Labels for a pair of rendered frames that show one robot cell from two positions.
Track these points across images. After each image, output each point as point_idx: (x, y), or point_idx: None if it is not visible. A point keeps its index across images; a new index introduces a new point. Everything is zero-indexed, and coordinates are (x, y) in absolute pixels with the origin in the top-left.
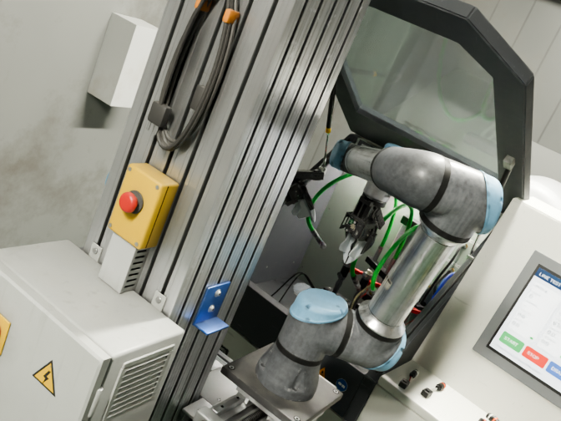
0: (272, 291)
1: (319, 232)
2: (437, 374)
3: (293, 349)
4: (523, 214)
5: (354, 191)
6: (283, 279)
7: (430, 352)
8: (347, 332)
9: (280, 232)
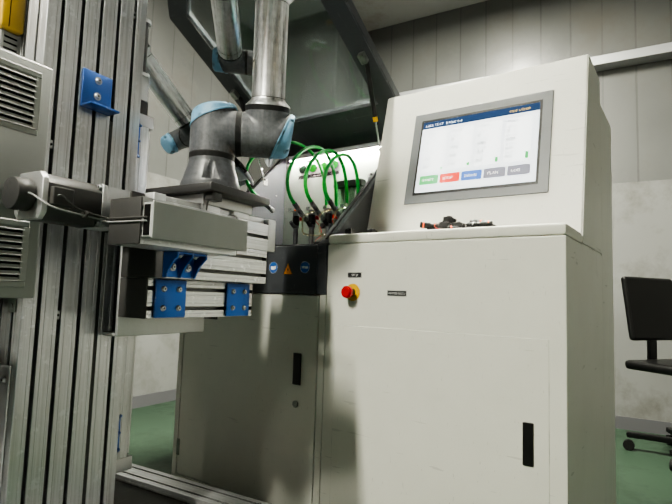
0: None
1: (285, 240)
2: None
3: (197, 145)
4: (398, 103)
5: (297, 194)
6: None
7: (375, 228)
8: (238, 116)
9: None
